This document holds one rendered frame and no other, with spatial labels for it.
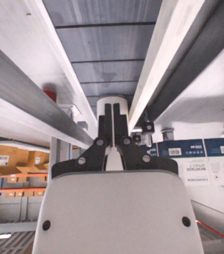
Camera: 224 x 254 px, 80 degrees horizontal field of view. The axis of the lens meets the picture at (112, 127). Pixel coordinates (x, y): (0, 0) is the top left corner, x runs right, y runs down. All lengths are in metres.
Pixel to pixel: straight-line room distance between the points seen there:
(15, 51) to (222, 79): 0.28
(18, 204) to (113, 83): 8.91
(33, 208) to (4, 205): 1.39
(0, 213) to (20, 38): 9.35
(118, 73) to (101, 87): 0.04
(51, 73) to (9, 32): 0.08
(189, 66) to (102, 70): 0.13
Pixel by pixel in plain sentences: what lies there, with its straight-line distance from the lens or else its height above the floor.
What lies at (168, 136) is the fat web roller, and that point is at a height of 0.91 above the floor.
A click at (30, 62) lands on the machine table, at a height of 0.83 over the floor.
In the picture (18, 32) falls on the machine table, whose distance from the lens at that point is 0.22.
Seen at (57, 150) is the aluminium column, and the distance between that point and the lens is 0.39.
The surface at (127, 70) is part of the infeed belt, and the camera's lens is 0.17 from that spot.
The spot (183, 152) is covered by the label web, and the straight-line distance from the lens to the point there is 0.50.
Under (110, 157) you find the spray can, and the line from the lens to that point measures 0.19.
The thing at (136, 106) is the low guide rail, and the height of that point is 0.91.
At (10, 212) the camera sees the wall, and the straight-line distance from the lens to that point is 9.26.
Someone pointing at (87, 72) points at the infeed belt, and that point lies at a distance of 0.17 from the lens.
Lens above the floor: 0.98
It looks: 14 degrees down
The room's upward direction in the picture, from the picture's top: 178 degrees clockwise
